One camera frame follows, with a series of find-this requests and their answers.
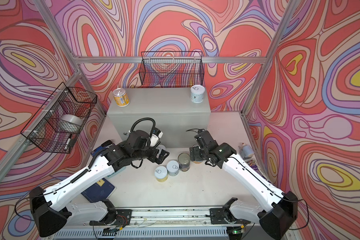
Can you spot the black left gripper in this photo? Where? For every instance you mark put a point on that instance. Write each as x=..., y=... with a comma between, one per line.
x=159, y=161

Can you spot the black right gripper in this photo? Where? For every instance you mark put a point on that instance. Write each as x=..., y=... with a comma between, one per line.
x=194, y=153

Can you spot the dark tomato can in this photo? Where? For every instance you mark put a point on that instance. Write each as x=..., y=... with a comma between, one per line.
x=184, y=161

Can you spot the pale green white can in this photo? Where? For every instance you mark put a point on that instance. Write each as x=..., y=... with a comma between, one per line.
x=197, y=93

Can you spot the yellow corn can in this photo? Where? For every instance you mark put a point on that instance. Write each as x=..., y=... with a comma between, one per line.
x=121, y=97

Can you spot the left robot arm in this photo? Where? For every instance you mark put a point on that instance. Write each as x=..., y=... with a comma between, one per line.
x=51, y=208

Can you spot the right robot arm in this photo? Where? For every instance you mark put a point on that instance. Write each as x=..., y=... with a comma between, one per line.
x=276, y=210

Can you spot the light blue white can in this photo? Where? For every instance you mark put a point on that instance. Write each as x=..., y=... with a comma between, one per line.
x=173, y=168

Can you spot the white yellow can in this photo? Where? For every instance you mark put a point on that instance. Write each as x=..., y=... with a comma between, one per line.
x=161, y=174

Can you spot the grey metal cabinet box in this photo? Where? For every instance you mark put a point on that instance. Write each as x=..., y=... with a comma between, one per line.
x=172, y=109

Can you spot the small white bottle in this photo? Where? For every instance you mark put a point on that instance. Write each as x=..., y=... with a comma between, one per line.
x=246, y=152

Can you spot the mint green calculator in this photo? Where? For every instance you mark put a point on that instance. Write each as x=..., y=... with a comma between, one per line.
x=115, y=173

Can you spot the purple packet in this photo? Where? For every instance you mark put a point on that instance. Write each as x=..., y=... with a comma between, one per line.
x=253, y=164

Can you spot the blue black stapler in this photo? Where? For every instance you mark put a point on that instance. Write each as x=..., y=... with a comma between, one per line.
x=103, y=146

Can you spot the dark blue notebook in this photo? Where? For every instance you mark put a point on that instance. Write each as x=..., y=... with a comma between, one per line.
x=99, y=191

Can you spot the black marker pen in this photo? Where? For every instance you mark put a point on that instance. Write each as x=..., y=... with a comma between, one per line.
x=68, y=142

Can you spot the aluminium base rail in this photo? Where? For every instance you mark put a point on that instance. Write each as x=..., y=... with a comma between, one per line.
x=174, y=223

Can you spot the black wire basket back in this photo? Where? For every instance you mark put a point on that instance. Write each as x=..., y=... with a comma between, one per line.
x=171, y=69

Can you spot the black wire basket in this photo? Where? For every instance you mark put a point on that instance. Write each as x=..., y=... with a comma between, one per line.
x=45, y=133
x=171, y=69

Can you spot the black wire basket left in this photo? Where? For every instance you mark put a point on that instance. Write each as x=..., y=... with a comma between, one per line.
x=45, y=133

